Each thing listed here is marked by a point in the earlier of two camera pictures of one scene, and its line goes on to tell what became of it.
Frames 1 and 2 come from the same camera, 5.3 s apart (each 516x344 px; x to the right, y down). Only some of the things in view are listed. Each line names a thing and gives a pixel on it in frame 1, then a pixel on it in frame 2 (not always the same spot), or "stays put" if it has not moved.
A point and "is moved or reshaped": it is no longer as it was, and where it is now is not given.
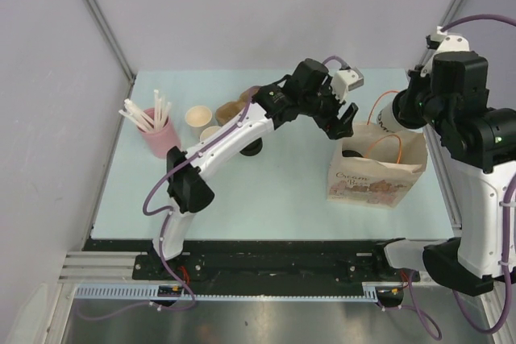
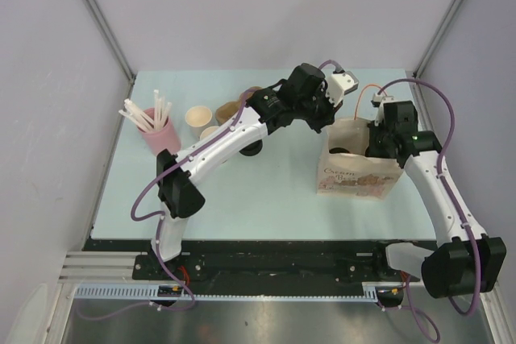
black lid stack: x=253 y=147 stays put
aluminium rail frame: x=101 y=267 stays put
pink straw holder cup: x=163 y=139 stays put
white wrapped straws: x=160 y=110 stays put
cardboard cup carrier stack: x=229 y=109 stays put
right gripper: x=408 y=111 → x=372 y=150
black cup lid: x=351 y=153 → x=339 y=150
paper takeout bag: x=375 y=166 is moved or reshaped
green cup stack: x=208 y=131 stays put
